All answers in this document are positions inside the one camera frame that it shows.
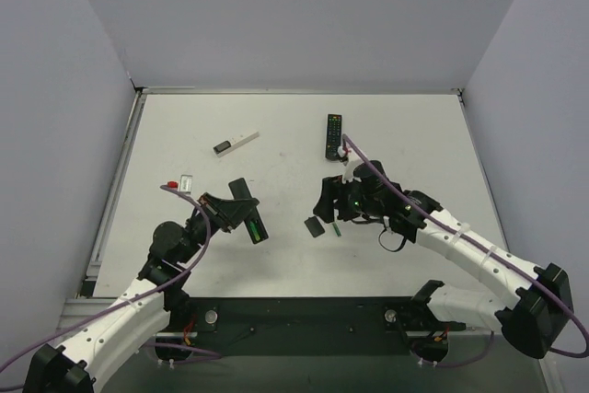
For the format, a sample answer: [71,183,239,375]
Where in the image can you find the green yellow battery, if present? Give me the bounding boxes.
[331,223,341,237]

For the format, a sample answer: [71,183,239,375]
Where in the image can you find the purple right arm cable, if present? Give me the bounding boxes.
[342,133,589,369]

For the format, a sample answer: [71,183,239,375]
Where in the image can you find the plain black remote control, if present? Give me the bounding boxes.
[227,177,270,246]

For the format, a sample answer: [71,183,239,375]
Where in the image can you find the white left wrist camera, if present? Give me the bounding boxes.
[167,174,193,195]

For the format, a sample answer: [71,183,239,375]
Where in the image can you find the black battery cover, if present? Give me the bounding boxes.
[304,216,325,238]

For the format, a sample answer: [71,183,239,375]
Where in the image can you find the white remote with display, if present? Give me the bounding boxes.
[213,131,260,157]

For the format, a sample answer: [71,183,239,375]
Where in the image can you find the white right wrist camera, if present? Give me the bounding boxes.
[337,144,364,183]

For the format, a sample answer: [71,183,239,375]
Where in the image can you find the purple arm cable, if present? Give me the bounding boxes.
[0,184,225,392]
[342,133,589,369]

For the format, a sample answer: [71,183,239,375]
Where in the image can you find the aluminium front frame rail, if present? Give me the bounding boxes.
[54,294,552,343]

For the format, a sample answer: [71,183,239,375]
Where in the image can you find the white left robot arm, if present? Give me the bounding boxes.
[23,193,260,392]

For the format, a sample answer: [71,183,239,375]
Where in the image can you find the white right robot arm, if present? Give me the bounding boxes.
[313,161,573,359]

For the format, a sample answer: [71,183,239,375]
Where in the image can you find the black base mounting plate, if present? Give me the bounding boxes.
[154,295,466,364]

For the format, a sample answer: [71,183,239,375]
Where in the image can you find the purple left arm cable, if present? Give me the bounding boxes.
[0,184,225,392]

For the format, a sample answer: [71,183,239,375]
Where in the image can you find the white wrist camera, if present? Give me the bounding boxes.
[167,174,193,195]
[337,144,364,183]

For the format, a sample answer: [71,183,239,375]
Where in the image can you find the black remote coloured buttons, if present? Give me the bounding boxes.
[325,114,342,161]

